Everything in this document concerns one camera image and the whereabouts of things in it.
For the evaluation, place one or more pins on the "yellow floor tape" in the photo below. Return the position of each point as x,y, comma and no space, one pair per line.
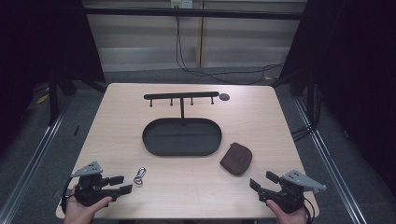
42,98

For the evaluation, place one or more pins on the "black metal stand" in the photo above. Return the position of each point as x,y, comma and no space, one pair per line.
53,99

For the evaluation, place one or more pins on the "white wall power outlet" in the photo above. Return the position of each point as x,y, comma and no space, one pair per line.
181,3

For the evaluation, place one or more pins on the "person's right hand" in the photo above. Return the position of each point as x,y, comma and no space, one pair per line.
289,218

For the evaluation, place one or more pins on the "black curtain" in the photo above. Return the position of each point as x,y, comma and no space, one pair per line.
37,46
358,77

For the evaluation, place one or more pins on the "metal floor rail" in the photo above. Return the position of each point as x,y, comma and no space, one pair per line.
333,168
28,169

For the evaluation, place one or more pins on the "small black floor object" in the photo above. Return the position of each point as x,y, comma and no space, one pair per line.
76,130

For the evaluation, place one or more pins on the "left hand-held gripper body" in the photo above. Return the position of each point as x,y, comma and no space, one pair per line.
90,189

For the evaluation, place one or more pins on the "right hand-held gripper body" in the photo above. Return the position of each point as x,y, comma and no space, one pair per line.
289,196

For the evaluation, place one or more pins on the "black key rack with tray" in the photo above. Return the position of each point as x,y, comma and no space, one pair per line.
182,138

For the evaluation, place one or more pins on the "person's left hand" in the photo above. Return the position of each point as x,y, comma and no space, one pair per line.
79,214

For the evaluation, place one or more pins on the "brown leather pouch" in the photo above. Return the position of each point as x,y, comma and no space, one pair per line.
237,159

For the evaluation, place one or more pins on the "grey round disc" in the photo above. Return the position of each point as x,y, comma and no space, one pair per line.
224,96

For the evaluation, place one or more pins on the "grey tape strip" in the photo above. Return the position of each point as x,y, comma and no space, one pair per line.
59,193

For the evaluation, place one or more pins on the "black horizontal frame bar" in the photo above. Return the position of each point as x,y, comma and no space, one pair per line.
193,13

